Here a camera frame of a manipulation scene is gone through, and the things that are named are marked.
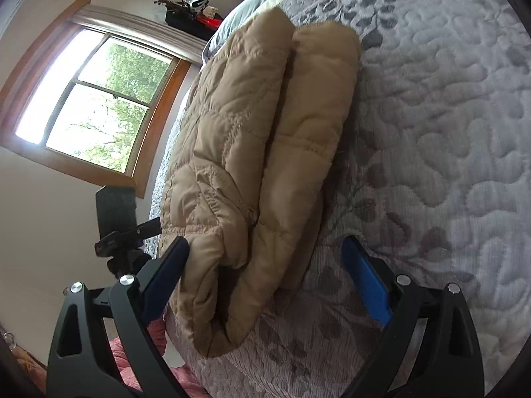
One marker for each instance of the beige quilted puffer jacket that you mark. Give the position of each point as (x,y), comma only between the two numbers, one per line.
(243,187)

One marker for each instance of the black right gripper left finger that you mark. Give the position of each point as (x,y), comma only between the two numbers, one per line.
(80,361)

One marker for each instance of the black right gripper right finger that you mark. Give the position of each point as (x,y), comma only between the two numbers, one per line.
(429,346)

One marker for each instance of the wooden framed window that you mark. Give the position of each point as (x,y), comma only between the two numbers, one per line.
(90,103)

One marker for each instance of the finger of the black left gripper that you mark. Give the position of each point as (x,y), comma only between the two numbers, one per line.
(149,229)

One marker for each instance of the grey pillow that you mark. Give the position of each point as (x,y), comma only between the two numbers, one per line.
(233,21)

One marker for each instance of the grey white quilted bedspread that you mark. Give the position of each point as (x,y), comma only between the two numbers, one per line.
(432,176)

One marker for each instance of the pink quilted sleeve forearm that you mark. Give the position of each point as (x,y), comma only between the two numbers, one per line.
(183,374)

